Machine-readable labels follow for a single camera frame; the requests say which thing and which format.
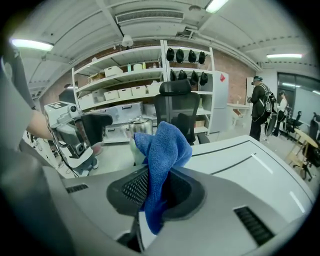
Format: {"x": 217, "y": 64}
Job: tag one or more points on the white tall cabinet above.
{"x": 220, "y": 100}

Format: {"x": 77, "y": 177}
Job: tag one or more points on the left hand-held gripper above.
{"x": 67, "y": 136}

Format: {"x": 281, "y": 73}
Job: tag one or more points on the person's grey shirt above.
{"x": 12, "y": 105}

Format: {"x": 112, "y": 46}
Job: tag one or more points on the blue microfibre cloth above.
{"x": 162, "y": 155}

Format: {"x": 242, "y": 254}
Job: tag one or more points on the black mesh office chair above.
{"x": 176, "y": 110}

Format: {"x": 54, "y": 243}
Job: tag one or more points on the long ceiling light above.
{"x": 215, "y": 5}
{"x": 32, "y": 45}
{"x": 283, "y": 56}

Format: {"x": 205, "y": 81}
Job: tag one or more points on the silver steel drink container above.
{"x": 140, "y": 126}

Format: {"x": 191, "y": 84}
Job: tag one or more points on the white metal shelf unit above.
{"x": 140, "y": 75}

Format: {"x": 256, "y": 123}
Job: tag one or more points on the white ceiling camera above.
{"x": 127, "y": 41}

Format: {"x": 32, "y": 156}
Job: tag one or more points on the clear plastic storage box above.
{"x": 122, "y": 111}

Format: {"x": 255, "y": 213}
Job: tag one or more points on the person's left forearm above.
{"x": 40, "y": 126}

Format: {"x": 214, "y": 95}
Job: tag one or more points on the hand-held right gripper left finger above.
{"x": 130, "y": 192}

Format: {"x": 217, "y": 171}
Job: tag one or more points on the ceiling air vent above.
{"x": 149, "y": 16}

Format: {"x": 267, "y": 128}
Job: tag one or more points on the wooden folding table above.
{"x": 303, "y": 147}

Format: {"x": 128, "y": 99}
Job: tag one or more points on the row of white storage bins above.
{"x": 125, "y": 92}

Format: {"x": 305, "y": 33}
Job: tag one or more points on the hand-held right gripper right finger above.
{"x": 186, "y": 197}

